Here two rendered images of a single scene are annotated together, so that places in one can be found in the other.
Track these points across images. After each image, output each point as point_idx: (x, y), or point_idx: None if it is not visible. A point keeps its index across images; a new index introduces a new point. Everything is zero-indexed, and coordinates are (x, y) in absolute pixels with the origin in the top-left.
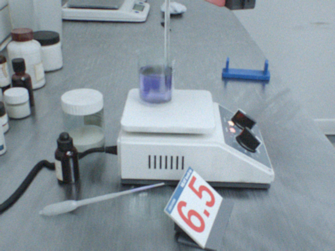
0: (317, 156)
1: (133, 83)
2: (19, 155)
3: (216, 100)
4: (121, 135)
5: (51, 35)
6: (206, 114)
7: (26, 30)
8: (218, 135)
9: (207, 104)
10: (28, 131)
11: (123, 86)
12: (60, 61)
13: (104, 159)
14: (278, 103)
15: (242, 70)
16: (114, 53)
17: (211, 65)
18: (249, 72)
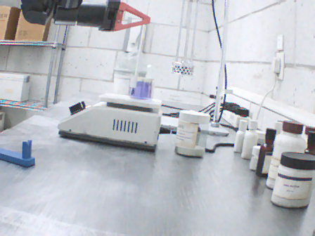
0: (28, 127)
1: (158, 179)
2: (230, 156)
3: (63, 153)
4: (160, 109)
5: (292, 155)
6: (108, 94)
7: (289, 121)
8: (101, 102)
9: (105, 95)
10: (238, 163)
11: (171, 178)
12: (273, 190)
13: (171, 148)
14: (10, 140)
15: (9, 153)
16: (208, 220)
17: (33, 175)
18: (4, 150)
